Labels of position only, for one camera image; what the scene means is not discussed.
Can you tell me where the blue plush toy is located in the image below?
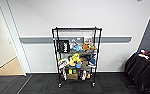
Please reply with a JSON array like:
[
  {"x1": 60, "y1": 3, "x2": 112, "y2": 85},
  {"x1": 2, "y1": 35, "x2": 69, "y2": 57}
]
[{"x1": 72, "y1": 44, "x2": 84, "y2": 52}]

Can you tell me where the orange plush toy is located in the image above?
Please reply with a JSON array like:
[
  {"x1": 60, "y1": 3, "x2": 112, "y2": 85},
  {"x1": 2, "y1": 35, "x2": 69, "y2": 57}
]
[{"x1": 81, "y1": 42, "x2": 93, "y2": 52}]

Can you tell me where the yellow plush toy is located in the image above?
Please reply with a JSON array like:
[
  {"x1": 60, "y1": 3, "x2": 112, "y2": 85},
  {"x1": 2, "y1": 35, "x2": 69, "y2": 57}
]
[{"x1": 69, "y1": 53, "x2": 82, "y2": 66}]

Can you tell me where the black bag with white print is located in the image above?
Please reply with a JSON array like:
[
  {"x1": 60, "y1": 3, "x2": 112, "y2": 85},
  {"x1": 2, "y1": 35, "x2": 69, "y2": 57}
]
[{"x1": 56, "y1": 39, "x2": 71, "y2": 54}]

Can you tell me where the doll picture box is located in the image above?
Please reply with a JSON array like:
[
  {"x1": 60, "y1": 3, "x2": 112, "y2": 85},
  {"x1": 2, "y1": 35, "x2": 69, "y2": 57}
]
[{"x1": 83, "y1": 37, "x2": 93, "y2": 45}]

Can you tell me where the small blue cup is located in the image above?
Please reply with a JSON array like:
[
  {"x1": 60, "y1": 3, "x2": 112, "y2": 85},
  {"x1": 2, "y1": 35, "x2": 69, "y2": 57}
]
[{"x1": 75, "y1": 62, "x2": 83, "y2": 69}]

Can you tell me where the brown plush toy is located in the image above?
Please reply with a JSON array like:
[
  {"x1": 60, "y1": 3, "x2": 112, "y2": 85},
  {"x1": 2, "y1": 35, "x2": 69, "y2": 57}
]
[{"x1": 90, "y1": 45, "x2": 98, "y2": 51}]

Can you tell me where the white printed box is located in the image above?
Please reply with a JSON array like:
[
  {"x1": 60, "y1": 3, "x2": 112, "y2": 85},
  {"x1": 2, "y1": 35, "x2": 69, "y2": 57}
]
[{"x1": 57, "y1": 57, "x2": 71, "y2": 70}]

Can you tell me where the blue and white cap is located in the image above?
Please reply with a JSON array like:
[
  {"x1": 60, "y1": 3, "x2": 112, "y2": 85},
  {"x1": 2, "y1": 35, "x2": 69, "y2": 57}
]
[{"x1": 88, "y1": 54, "x2": 97, "y2": 66}]

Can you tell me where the small green box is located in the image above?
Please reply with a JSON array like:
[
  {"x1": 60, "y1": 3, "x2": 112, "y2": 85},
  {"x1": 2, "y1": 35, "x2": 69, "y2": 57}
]
[{"x1": 72, "y1": 69, "x2": 77, "y2": 75}]

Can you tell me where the small yellow box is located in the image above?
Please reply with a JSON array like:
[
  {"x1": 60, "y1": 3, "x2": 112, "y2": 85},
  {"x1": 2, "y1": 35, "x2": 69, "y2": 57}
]
[{"x1": 68, "y1": 69, "x2": 73, "y2": 75}]

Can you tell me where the cardboard box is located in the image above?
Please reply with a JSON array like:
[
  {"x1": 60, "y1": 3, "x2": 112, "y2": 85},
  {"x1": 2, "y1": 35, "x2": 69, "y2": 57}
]
[{"x1": 67, "y1": 73, "x2": 79, "y2": 80}]

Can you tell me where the black and white package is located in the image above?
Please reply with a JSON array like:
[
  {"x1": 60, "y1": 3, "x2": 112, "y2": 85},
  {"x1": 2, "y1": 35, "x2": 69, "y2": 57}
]
[{"x1": 62, "y1": 68, "x2": 69, "y2": 80}]

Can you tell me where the black white orange package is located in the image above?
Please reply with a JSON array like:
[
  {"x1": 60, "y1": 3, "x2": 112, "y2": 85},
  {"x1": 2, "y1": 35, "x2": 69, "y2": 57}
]
[{"x1": 80, "y1": 69, "x2": 91, "y2": 80}]

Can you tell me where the black chair with garment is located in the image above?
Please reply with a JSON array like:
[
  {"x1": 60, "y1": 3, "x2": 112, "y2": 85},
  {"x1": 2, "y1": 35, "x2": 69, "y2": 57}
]
[{"x1": 124, "y1": 52, "x2": 150, "y2": 94}]

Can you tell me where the white door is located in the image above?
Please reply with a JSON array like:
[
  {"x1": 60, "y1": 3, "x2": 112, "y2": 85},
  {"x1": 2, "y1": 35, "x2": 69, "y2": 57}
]
[{"x1": 0, "y1": 0, "x2": 17, "y2": 73}]

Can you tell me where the black wire shelf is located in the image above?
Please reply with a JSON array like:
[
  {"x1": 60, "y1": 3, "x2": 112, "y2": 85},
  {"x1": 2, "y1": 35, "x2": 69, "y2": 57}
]
[{"x1": 51, "y1": 26, "x2": 103, "y2": 88}]

